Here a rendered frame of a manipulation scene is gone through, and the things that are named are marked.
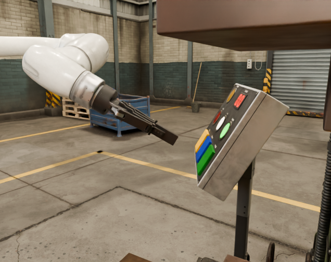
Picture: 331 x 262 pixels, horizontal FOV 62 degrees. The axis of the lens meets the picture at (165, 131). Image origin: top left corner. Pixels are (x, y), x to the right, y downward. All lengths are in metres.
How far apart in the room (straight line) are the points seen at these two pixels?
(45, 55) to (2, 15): 7.24
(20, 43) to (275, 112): 0.74
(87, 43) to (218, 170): 0.51
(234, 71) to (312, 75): 2.13
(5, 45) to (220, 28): 0.84
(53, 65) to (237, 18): 0.62
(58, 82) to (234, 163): 0.48
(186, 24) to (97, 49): 0.70
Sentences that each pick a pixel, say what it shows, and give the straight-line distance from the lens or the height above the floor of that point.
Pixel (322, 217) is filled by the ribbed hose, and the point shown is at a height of 0.97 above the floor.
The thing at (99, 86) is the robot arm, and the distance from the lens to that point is 0.73.
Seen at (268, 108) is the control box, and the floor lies 1.16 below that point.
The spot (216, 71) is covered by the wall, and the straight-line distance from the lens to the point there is 9.05.
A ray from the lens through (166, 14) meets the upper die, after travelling 0.19.
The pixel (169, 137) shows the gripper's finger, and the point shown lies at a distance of 0.74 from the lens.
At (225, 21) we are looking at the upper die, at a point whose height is 1.27.
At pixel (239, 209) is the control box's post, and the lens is 0.92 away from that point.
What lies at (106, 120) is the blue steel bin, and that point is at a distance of 5.58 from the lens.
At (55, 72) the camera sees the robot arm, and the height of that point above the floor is 1.24.
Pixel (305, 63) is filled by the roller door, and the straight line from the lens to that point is 8.22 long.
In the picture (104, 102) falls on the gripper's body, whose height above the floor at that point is 1.16.
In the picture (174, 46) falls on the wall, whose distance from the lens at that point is 9.91.
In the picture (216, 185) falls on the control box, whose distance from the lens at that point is 0.71.
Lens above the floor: 1.25
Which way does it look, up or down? 13 degrees down
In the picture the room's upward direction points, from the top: straight up
